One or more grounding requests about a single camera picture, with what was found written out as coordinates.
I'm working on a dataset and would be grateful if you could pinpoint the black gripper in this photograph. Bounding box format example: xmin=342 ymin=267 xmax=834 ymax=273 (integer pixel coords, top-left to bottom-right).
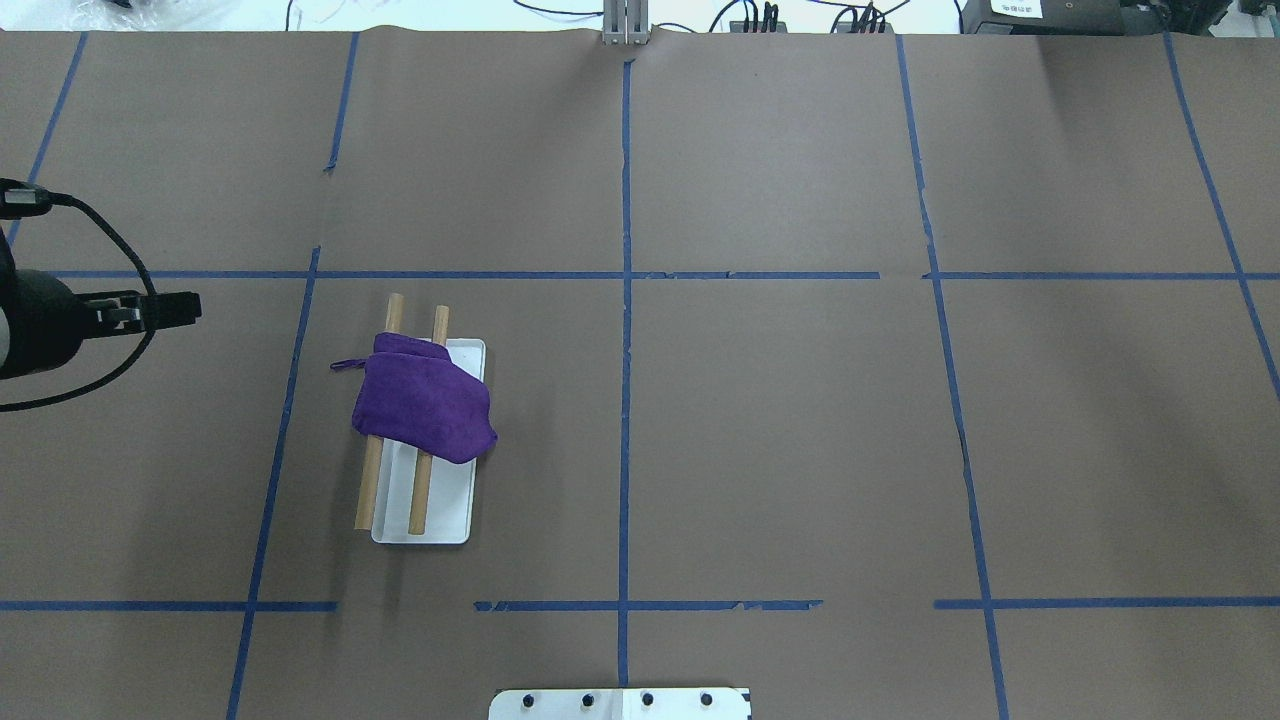
xmin=1 ymin=270 xmax=204 ymax=379

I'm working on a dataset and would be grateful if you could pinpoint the purple towel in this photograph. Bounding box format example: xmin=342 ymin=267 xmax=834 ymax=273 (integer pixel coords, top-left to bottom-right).
xmin=330 ymin=332 xmax=498 ymax=464

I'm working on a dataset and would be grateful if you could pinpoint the near wooden rack rod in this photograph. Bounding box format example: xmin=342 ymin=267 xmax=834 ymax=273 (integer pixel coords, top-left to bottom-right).
xmin=408 ymin=305 xmax=451 ymax=537

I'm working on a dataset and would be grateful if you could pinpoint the black computer case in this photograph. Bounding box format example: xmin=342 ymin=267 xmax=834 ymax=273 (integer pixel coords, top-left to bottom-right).
xmin=960 ymin=1 xmax=1172 ymax=37

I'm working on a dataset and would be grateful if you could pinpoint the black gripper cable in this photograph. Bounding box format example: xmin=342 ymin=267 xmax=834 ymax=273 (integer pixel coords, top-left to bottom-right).
xmin=0 ymin=178 xmax=159 ymax=413

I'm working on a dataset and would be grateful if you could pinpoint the aluminium frame post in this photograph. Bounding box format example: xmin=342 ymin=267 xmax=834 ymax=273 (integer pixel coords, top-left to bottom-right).
xmin=602 ymin=0 xmax=652 ymax=46

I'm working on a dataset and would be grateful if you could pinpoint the white pedestal column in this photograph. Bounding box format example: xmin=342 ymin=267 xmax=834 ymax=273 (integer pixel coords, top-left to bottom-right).
xmin=488 ymin=687 xmax=753 ymax=719

